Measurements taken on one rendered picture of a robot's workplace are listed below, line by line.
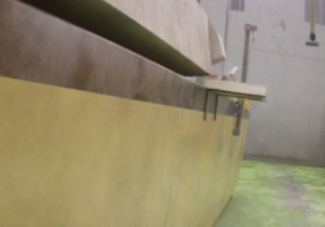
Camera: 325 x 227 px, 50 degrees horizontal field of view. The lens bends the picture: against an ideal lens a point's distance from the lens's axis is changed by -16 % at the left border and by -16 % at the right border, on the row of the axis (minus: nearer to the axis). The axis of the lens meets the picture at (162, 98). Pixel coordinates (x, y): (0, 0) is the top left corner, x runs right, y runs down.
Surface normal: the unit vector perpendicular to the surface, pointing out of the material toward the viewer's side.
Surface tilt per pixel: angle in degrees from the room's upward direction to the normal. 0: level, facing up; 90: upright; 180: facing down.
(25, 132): 90
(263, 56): 90
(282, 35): 90
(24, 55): 90
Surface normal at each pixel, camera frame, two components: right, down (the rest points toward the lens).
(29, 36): 0.95, 0.12
